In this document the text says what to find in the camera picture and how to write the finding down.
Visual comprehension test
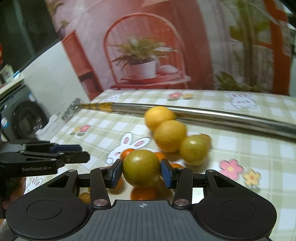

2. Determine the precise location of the small orange tangerine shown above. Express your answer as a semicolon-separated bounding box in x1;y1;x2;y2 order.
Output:
120;148;134;161

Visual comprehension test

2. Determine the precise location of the beige fruit plate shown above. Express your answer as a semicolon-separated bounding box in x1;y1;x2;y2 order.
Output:
79;176;204;204

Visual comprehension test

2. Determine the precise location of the small orange kumquat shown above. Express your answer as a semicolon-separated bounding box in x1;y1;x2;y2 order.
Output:
154;152;166;162
171;163;184;169

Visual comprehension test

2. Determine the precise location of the telescopic metal pole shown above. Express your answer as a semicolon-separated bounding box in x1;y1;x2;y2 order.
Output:
77;102;295;141

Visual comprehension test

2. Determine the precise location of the green round fruit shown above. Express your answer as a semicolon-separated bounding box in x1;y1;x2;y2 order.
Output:
123;150;161;188

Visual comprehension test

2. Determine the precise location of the yellow lemon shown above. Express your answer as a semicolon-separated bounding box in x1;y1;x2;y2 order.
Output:
144;106;176;132
152;120;187;153

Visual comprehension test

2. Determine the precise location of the green yellow citrus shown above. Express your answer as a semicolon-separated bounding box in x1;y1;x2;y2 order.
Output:
179;134;210;166

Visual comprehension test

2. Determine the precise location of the washing machine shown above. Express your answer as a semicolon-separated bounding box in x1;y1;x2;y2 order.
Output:
1;85;49;142

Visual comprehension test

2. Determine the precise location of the clear plastic rake head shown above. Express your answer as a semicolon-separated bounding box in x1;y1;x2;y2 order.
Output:
62;98;83;121

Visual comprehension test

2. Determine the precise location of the checkered bunny tablecloth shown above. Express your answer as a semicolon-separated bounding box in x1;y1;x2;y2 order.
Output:
39;90;295;240

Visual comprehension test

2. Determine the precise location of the printed room scene backdrop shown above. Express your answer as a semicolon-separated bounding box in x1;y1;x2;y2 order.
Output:
46;1;295;99

